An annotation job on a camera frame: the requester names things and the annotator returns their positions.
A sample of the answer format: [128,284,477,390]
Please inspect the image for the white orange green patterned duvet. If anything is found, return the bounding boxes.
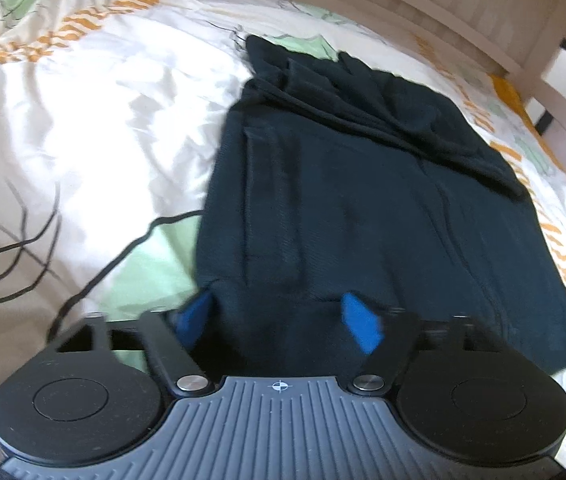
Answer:
[0,0,566,480]

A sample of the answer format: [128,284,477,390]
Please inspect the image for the dark navy printed garment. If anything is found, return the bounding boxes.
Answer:
[195,34,566,376]

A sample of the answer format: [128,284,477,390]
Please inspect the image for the pale wooden slatted bed frame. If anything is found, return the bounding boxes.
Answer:
[233,0,566,111]

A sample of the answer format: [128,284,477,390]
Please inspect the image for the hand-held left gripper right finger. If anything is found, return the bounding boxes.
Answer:
[341,292,504,396]

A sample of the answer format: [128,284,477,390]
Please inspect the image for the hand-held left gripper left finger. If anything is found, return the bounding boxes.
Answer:
[55,292,214,398]

